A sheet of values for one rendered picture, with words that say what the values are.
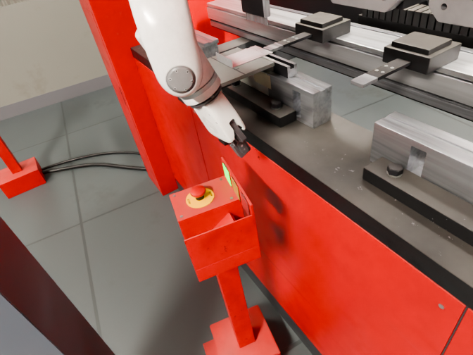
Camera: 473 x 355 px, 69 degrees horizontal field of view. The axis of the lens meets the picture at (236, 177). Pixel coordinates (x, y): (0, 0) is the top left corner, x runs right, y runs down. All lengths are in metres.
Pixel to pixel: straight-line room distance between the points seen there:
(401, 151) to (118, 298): 1.41
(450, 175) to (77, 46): 3.50
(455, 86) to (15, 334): 1.01
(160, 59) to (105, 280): 1.45
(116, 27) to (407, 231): 1.45
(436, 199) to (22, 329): 0.76
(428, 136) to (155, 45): 0.49
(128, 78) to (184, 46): 1.26
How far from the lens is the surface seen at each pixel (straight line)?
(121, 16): 1.74
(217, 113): 0.67
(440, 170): 0.69
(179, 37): 0.55
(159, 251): 1.86
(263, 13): 0.95
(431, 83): 0.95
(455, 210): 0.67
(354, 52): 1.07
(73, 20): 3.77
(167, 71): 0.56
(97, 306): 1.80
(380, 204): 0.69
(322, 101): 0.87
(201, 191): 0.84
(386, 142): 0.73
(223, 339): 1.38
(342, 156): 0.79
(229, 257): 0.83
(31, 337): 0.80
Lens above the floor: 1.35
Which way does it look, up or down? 39 degrees down
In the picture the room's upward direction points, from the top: 11 degrees counter-clockwise
